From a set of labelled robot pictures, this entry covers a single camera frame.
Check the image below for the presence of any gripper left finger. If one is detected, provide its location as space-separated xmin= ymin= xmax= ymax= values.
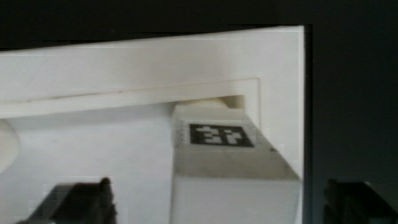
xmin=16 ymin=177 xmax=117 ymax=224

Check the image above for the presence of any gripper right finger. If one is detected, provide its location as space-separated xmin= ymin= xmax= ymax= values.
xmin=323 ymin=179 xmax=398 ymax=224

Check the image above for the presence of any white square table top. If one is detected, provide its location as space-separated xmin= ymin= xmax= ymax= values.
xmin=0 ymin=26 xmax=306 ymax=224

